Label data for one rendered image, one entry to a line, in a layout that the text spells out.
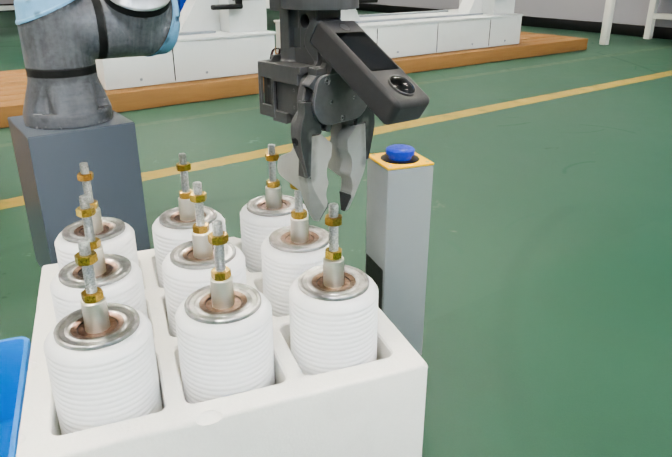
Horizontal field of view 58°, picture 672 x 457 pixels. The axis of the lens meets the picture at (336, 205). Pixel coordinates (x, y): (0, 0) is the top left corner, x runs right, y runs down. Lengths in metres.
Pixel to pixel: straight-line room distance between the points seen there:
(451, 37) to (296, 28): 3.20
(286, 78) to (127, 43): 0.64
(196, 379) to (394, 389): 0.20
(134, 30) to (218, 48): 1.72
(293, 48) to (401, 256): 0.39
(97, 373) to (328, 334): 0.22
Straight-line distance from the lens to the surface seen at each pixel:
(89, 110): 1.17
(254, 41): 2.96
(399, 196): 0.84
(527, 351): 1.03
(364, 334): 0.65
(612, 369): 1.04
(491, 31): 4.03
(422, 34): 3.60
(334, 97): 0.56
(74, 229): 0.84
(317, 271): 0.67
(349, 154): 0.60
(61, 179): 1.16
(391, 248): 0.86
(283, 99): 0.59
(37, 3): 1.15
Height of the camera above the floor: 0.57
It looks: 22 degrees down
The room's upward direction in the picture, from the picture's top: straight up
